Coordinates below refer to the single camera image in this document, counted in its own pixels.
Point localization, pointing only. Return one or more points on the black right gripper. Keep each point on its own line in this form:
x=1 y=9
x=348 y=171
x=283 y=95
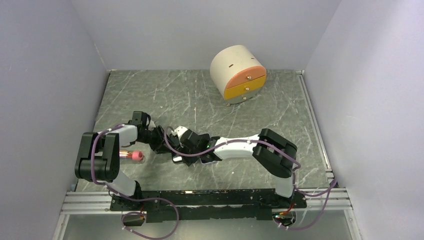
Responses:
x=182 y=147

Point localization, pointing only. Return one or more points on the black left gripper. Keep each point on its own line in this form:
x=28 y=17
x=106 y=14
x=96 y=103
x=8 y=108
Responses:
x=159 y=146

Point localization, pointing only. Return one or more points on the black phone case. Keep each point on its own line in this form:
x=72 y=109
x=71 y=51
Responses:
x=187 y=160

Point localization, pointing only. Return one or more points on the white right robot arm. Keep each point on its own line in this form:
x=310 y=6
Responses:
x=271 y=150

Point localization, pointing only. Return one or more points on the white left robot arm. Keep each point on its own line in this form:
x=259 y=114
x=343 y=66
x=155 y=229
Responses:
x=98 y=158

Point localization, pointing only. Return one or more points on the round beige drawer cabinet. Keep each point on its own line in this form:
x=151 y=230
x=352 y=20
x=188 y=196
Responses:
x=237 y=74

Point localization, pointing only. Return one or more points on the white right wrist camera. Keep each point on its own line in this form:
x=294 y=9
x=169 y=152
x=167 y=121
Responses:
x=179 y=131

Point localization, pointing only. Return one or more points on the pink ring toy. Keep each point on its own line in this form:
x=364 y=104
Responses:
x=136 y=155

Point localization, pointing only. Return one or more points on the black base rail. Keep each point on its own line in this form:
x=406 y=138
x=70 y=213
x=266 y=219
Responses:
x=165 y=205

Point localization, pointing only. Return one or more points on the aluminium frame rail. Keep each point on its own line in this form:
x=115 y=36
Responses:
x=97 y=203

